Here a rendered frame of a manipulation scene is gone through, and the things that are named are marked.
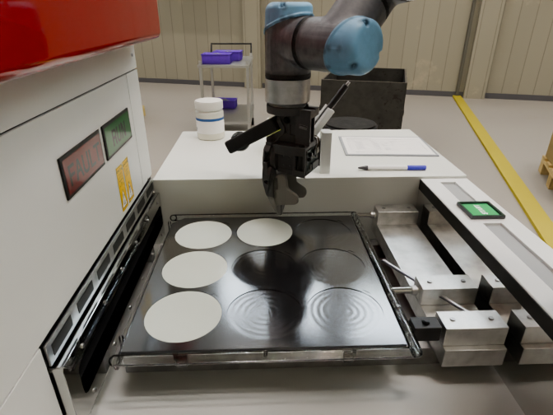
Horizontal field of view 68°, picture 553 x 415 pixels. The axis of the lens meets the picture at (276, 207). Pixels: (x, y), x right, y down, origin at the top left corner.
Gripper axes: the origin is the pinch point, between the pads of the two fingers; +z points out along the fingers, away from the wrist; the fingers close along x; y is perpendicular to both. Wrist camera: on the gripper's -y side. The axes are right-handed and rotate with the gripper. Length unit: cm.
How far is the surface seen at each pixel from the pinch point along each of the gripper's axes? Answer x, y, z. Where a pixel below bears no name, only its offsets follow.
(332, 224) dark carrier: 2.3, 10.6, 2.2
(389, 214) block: 10.6, 19.5, 1.7
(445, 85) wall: 652, -36, 76
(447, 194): 11.9, 29.0, -3.9
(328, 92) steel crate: 301, -101, 36
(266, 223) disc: -3.4, -0.4, 2.0
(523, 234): 1.8, 41.0, -4.0
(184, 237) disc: -14.5, -10.9, 2.1
